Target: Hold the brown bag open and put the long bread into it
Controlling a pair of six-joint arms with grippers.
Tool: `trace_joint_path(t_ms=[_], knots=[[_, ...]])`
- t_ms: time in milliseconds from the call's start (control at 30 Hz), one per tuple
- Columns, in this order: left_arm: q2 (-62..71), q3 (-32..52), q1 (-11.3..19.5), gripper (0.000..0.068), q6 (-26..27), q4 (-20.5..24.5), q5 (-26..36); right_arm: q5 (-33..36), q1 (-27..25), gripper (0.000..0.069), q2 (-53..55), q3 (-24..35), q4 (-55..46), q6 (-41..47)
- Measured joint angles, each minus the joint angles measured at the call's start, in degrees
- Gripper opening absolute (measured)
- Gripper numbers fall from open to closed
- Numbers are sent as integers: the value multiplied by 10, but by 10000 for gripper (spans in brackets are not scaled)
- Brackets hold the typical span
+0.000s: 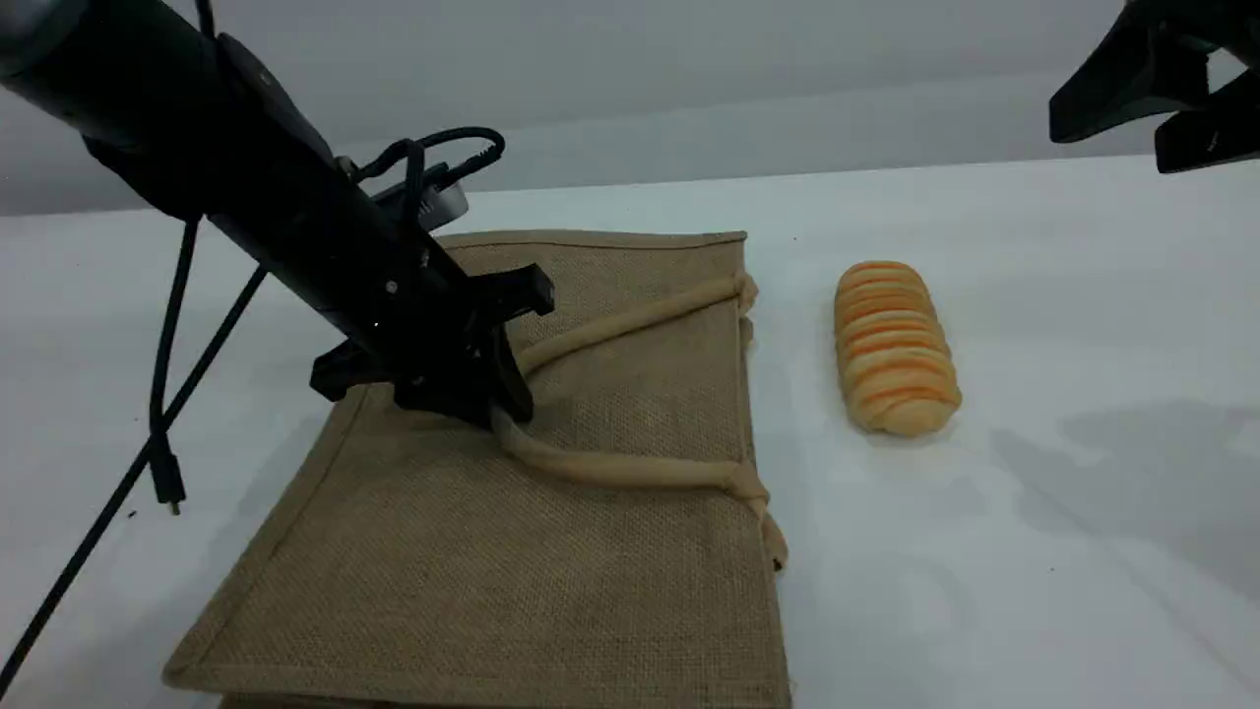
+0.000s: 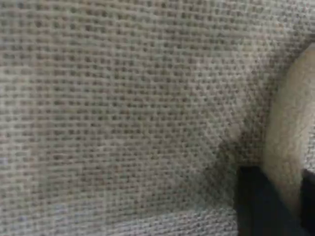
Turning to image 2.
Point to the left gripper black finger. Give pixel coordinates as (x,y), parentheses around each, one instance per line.
(258,204)
(309,196)

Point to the brown jute tote bag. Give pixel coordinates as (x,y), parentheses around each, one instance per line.
(123,110)

